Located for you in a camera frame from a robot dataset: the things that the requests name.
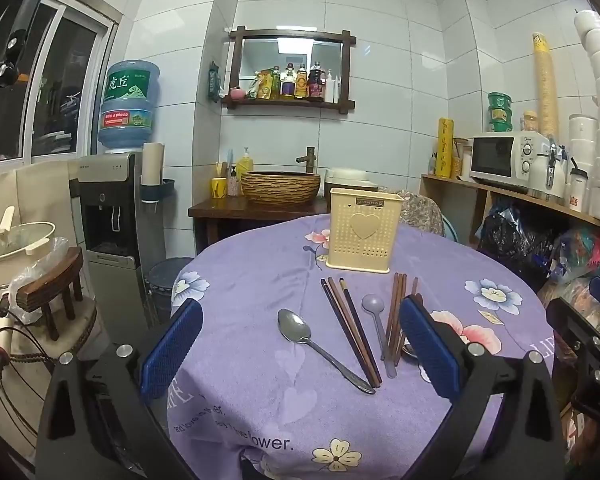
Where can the dark wooden stool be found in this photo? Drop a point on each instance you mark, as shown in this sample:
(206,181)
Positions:
(50,285)

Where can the white tumbler with black lid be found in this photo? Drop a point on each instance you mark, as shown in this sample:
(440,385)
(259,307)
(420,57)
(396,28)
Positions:
(578,192)

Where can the white electric kettle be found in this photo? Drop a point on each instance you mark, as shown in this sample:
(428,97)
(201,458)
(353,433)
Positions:
(547,175)

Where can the wooden shelf unit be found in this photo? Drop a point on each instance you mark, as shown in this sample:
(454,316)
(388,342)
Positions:
(480,195)

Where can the beige drum stool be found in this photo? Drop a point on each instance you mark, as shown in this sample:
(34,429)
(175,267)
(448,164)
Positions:
(35,385)

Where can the bottle with purple label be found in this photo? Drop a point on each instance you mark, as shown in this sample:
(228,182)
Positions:
(288,84)

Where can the dark waste bin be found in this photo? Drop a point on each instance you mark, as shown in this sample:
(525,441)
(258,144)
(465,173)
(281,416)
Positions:
(162,280)

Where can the grey plastic spoon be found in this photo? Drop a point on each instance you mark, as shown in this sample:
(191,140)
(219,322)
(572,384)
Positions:
(373,305)

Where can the clear plastic bag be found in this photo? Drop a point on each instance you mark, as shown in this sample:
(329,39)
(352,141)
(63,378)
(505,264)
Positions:
(40,267)

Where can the dark sauce bottle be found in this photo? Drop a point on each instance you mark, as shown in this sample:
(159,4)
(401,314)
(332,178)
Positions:
(316,82)

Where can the yellow packet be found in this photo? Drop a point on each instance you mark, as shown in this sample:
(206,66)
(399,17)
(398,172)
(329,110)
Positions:
(264,85)

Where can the jar with yellow lid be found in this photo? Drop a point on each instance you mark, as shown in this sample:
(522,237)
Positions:
(530,121)

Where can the sliding window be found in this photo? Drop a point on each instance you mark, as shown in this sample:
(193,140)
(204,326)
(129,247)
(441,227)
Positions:
(45,75)

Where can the short stack of white tubs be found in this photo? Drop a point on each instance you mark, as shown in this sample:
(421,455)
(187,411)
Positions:
(582,140)

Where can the cream plastic utensil holder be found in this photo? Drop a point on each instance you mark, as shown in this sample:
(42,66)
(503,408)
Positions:
(365,250)

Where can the brown rice cooker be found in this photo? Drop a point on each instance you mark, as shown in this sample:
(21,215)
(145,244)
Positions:
(347,180)

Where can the green bottle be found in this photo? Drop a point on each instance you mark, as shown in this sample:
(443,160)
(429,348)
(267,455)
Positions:
(276,82)

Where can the green hanging packet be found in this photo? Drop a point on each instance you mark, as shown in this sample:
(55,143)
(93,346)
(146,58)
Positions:
(214,82)

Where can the floral patterned cloth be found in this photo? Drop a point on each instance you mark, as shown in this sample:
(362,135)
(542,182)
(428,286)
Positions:
(420,212)

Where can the yellow tall package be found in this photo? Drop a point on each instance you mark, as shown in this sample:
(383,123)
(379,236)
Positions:
(445,147)

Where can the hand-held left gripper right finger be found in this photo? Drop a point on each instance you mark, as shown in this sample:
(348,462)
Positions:
(427,345)

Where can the grey cup holder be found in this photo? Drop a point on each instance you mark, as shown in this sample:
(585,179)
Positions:
(160,191)

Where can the dark wooden washstand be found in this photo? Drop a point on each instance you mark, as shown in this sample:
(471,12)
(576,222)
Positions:
(255,215)

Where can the amber sauce bottle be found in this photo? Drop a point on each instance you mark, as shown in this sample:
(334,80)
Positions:
(301,82)

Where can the white microwave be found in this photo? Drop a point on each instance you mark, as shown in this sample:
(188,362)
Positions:
(505,157)

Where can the bronze faucet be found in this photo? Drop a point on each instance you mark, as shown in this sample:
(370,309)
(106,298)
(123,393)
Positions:
(308,157)

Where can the small floral bottle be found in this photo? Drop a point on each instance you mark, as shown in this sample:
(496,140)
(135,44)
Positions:
(234,185)

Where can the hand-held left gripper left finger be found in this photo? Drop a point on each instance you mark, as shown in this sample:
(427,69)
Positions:
(172,345)

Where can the blue water jug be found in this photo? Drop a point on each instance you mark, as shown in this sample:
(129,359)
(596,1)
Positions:
(130,105)

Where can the white bottle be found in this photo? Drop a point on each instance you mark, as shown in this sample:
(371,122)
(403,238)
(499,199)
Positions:
(338,89)
(330,86)

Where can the yellow cup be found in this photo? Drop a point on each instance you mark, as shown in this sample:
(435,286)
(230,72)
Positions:
(219,187)

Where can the purple floral tablecloth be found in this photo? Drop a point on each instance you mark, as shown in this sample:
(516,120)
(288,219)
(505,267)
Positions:
(280,410)

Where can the glass jar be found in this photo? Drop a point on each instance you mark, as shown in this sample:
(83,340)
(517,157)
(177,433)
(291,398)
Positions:
(460,157)

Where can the dark wooden chopstick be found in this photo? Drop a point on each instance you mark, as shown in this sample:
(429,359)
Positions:
(341,320)

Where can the yellow soap bottle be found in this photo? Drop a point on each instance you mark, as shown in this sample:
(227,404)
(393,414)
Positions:
(245,162)

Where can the colourful plastic bag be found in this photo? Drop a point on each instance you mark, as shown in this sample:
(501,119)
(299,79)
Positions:
(587,250)

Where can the grey water dispenser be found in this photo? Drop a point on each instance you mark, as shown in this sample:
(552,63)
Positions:
(115,220)

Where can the large metal spoon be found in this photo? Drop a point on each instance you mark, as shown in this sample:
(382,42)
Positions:
(294,326)

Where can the woven brown basin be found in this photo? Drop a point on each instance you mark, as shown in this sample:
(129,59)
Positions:
(280,187)

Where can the green noodle bowl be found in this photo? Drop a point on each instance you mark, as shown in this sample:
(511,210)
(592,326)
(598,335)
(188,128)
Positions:
(500,100)
(500,126)
(500,114)

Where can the cream pot with glass lid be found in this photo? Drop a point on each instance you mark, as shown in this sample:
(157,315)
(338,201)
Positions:
(10,260)

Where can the pink bowl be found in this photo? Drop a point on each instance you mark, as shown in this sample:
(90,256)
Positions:
(236,93)

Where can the wooden framed mirror shelf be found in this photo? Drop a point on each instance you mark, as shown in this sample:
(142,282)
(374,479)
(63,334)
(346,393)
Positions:
(260,57)

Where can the clear bag of colourful goods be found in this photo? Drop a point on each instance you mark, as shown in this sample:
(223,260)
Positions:
(575,300)

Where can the black plastic bag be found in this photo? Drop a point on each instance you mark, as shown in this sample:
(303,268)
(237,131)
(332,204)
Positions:
(515,245)

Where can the stack of yellow paper cups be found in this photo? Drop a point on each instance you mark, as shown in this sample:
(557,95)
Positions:
(545,85)

